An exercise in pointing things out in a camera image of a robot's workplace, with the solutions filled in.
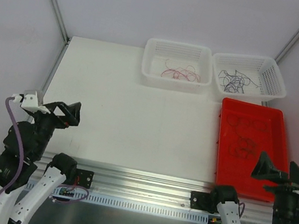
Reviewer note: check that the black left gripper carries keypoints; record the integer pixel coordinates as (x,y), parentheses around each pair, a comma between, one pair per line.
(55,115)

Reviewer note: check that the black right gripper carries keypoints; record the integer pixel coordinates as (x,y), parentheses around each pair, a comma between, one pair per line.
(285,186)

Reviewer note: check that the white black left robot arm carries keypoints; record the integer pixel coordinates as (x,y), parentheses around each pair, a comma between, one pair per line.
(33,125)

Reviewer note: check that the red plastic tray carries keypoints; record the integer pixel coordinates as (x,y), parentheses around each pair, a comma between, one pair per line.
(246,130)

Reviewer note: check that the white perforated basket right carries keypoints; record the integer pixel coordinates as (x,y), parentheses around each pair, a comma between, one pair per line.
(247,77)

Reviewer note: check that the white perforated basket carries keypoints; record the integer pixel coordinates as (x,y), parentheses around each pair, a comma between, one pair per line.
(247,77)
(176,66)

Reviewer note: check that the white perforated basket left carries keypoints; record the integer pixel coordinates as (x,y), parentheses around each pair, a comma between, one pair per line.
(176,66)

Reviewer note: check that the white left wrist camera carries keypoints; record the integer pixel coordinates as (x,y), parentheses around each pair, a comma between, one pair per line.
(32,101)

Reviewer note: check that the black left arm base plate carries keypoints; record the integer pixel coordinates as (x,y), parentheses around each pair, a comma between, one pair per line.
(83,178)

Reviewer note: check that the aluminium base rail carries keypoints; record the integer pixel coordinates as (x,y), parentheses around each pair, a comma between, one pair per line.
(153,188)

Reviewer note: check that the white slotted cable duct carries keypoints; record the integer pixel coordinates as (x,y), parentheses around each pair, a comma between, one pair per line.
(131,205)

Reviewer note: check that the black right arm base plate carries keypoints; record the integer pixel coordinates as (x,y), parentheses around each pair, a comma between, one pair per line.
(202,201)

